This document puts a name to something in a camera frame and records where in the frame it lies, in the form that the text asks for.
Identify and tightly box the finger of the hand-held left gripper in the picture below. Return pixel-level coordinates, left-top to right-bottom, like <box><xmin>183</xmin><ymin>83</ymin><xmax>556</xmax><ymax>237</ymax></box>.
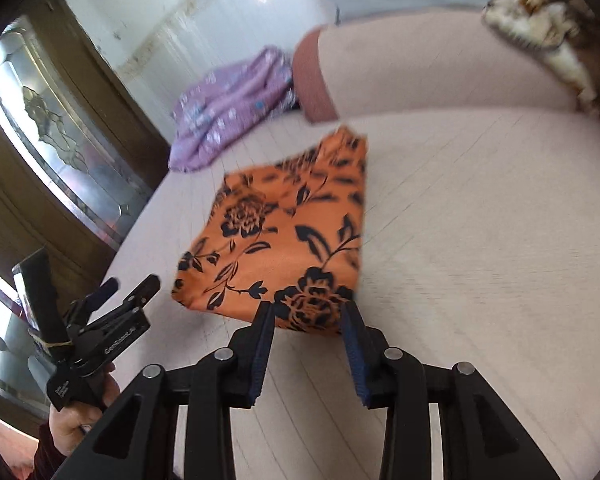
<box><xmin>87</xmin><ymin>277</ymin><xmax>120</xmax><ymax>308</ymax></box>
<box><xmin>122</xmin><ymin>274</ymin><xmax>162</xmax><ymax>313</ymax></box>

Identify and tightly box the person's left forearm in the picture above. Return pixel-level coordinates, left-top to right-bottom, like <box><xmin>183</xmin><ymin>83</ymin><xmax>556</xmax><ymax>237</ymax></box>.
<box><xmin>30</xmin><ymin>422</ymin><xmax>70</xmax><ymax>480</ymax></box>

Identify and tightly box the pink pillow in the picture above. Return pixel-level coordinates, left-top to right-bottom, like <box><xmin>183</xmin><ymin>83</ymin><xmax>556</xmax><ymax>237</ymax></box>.
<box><xmin>292</xmin><ymin>7</ymin><xmax>588</xmax><ymax>123</ymax></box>

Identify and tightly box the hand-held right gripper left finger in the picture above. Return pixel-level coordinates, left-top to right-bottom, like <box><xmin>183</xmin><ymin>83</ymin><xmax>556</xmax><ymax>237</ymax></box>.
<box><xmin>50</xmin><ymin>301</ymin><xmax>277</xmax><ymax>480</ymax></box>

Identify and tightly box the person's left hand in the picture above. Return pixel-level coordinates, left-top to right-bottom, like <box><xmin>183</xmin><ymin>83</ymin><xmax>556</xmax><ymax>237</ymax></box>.
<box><xmin>50</xmin><ymin>361</ymin><xmax>121</xmax><ymax>444</ymax></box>

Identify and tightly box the purple floral cloth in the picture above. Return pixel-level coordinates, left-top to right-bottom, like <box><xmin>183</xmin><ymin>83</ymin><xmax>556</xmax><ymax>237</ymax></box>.
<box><xmin>169</xmin><ymin>45</ymin><xmax>296</xmax><ymax>173</ymax></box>

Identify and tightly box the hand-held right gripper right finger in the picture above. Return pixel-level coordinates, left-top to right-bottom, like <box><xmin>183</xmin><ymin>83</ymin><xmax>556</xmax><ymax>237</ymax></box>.
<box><xmin>341</xmin><ymin>300</ymin><xmax>563</xmax><ymax>480</ymax></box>

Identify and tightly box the orange floral small garment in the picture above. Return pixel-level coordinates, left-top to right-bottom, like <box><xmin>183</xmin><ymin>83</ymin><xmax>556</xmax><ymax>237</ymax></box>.
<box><xmin>170</xmin><ymin>126</ymin><xmax>370</xmax><ymax>336</ymax></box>

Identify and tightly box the tan and white fur blanket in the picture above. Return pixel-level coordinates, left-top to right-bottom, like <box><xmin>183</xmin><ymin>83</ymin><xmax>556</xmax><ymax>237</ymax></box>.
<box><xmin>481</xmin><ymin>0</ymin><xmax>600</xmax><ymax>116</ymax></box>

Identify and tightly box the brown door with glass panel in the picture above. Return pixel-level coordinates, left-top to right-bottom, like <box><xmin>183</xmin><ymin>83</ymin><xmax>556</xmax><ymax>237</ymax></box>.
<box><xmin>0</xmin><ymin>0</ymin><xmax>173</xmax><ymax>426</ymax></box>

